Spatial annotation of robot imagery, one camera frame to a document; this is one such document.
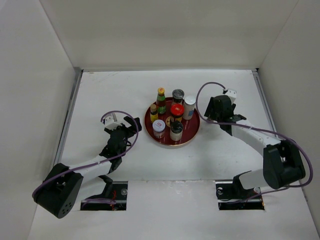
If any silver lid spice jar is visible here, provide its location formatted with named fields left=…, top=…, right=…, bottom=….
left=152, top=119, right=166, bottom=139

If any red lid sauce jar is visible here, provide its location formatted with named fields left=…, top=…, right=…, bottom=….
left=170, top=103, right=185, bottom=123

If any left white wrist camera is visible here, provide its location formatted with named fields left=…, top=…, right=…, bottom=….
left=102, top=113, right=122, bottom=133

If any small yellow label bottle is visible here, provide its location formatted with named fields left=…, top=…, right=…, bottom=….
left=150, top=104, right=159, bottom=123

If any black cap pepper bottle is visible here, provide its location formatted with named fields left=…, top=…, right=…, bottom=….
left=170, top=120, right=184, bottom=142

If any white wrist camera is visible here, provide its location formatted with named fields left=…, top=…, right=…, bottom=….
left=223, top=88, right=237, bottom=104
left=102, top=113, right=122, bottom=133

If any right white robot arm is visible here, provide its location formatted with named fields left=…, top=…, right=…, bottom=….
left=204, top=95, right=306, bottom=198

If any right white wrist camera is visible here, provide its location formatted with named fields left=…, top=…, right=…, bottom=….
left=223, top=88, right=237, bottom=104

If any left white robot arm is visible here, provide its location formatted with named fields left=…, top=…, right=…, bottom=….
left=32, top=116, right=142, bottom=219

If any red round tray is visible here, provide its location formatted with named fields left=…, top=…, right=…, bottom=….
left=143, top=97, right=200, bottom=147

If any white blue cylinder shaker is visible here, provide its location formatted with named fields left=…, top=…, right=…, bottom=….
left=182, top=95, right=196, bottom=120

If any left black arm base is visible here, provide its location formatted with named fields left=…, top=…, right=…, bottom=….
left=80, top=175, right=129, bottom=212

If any grey cap salt grinder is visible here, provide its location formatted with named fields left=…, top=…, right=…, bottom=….
left=171, top=89, right=185, bottom=105

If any green label sauce bottle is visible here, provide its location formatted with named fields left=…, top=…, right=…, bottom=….
left=156, top=87, right=167, bottom=115

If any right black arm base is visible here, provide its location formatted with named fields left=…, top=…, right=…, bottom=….
left=215, top=179, right=265, bottom=211

